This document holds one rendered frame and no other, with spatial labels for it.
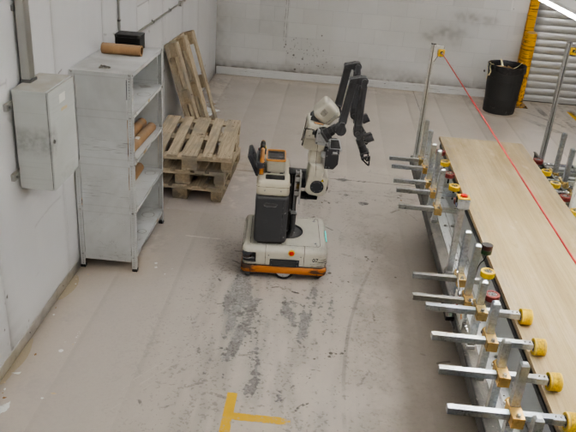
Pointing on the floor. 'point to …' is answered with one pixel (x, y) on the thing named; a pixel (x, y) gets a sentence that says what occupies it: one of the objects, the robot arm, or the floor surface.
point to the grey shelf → (117, 153)
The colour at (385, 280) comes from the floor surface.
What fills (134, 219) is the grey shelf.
